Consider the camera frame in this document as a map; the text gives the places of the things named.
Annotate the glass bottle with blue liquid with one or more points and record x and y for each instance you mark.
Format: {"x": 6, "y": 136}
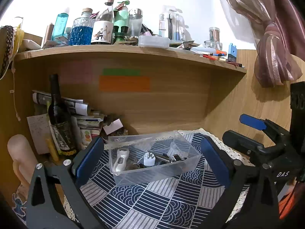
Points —
{"x": 81, "y": 34}

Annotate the packaged toothbrush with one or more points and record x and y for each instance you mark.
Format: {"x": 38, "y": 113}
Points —
{"x": 175, "y": 23}

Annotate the clear bottle with cartoon label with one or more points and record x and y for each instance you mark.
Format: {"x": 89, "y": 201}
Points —
{"x": 102, "y": 33}

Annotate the pink sticky note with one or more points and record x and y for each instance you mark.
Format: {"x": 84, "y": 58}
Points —
{"x": 76, "y": 71}

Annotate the blue cartoon sticker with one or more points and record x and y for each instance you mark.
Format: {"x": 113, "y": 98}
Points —
{"x": 19, "y": 204}

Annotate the stack of papers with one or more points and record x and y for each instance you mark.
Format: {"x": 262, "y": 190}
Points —
{"x": 88, "y": 121}

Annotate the wooden shelf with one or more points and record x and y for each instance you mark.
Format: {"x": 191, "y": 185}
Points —
{"x": 119, "y": 52}

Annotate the glass jar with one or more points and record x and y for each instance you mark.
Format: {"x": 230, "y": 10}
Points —
{"x": 214, "y": 38}

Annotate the orange sticky note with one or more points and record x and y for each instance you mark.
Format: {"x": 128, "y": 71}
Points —
{"x": 124, "y": 83}

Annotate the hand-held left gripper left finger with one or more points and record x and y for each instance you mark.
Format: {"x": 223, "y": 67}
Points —
{"x": 89, "y": 158}

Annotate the black lace ribbon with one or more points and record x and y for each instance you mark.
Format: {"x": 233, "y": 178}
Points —
{"x": 6, "y": 50}

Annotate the teal plastic bottle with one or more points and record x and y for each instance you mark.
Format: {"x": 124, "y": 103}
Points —
{"x": 59, "y": 26}

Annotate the clear plastic box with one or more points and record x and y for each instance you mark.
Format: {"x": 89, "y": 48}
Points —
{"x": 154, "y": 174}

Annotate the silver metal pen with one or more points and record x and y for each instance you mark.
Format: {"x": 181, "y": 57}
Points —
{"x": 164, "y": 158}

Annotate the dark wine bottle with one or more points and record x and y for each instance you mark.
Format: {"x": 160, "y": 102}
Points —
{"x": 60, "y": 124}

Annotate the black binder clip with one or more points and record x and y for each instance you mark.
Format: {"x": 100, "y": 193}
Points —
{"x": 177, "y": 158}

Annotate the pink curtain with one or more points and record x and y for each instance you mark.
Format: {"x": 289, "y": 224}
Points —
{"x": 269, "y": 28}

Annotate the translucent white box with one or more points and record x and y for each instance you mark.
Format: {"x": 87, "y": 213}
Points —
{"x": 153, "y": 41}

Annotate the white charger plug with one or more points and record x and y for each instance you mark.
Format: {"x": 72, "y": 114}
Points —
{"x": 149, "y": 160}

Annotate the blue patterned tablecloth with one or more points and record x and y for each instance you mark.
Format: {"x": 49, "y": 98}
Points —
{"x": 147, "y": 202}

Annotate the green sticky note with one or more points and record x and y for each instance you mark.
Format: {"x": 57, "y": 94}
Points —
{"x": 121, "y": 72}

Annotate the yellow tube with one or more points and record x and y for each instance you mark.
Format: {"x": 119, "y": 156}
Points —
{"x": 53, "y": 150}

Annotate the blue black stamp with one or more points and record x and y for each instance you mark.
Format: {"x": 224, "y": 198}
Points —
{"x": 232, "y": 52}

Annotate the pink ceramic mug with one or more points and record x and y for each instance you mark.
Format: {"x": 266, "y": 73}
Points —
{"x": 20, "y": 155}

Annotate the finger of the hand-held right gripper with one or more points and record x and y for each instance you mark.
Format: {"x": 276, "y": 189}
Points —
{"x": 240, "y": 142}
{"x": 252, "y": 122}

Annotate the white handheld magnifier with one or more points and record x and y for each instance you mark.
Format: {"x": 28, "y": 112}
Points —
{"x": 120, "y": 159}

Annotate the white paper note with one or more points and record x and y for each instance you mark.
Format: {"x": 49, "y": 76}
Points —
{"x": 38, "y": 133}

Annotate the green spray bottle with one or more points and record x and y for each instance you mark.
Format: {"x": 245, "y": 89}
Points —
{"x": 121, "y": 16}

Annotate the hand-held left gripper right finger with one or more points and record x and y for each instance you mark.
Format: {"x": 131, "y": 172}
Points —
{"x": 214, "y": 159}

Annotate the white paper tag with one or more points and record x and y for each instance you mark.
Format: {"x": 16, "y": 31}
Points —
{"x": 113, "y": 126}

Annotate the frosted glass bottle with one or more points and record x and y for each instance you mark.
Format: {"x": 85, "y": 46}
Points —
{"x": 135, "y": 23}

